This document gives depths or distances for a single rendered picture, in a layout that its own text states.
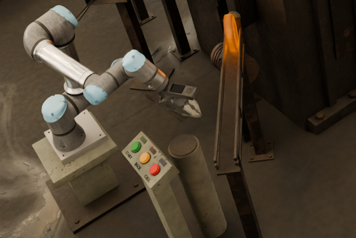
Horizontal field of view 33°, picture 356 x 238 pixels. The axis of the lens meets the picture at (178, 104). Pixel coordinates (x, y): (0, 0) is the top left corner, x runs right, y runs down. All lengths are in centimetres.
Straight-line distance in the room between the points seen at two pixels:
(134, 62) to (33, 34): 47
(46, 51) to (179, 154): 63
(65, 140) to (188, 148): 68
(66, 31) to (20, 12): 233
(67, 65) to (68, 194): 97
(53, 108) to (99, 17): 171
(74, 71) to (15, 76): 186
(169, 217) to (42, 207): 93
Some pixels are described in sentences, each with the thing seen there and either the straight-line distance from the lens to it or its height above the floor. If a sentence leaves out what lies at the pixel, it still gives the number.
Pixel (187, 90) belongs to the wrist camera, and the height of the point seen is 76.
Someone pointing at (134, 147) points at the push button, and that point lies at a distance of 217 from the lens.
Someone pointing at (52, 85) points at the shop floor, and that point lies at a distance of 376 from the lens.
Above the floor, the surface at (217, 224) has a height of 8.
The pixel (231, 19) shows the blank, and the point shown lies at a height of 78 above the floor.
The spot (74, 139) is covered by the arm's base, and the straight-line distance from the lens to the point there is 269.
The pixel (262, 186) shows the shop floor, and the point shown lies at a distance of 271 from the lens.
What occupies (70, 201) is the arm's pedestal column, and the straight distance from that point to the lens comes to 296.
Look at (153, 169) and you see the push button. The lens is 206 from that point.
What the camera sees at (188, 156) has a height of 51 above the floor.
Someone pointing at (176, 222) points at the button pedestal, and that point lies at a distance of 233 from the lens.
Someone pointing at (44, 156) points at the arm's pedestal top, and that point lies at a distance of 281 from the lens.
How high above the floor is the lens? 206
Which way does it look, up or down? 40 degrees down
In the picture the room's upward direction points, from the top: 20 degrees counter-clockwise
